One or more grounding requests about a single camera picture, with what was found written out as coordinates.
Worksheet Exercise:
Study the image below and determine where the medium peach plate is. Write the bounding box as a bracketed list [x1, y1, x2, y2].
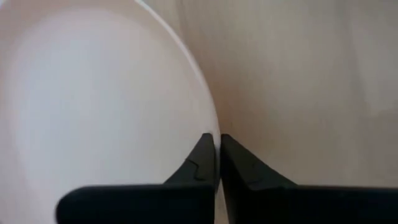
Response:
[0, 0, 222, 224]

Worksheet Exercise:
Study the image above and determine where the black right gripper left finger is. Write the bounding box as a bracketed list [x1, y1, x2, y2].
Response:
[55, 133, 219, 224]

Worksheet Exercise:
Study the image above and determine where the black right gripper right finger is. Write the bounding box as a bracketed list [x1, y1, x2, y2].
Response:
[220, 133, 398, 224]

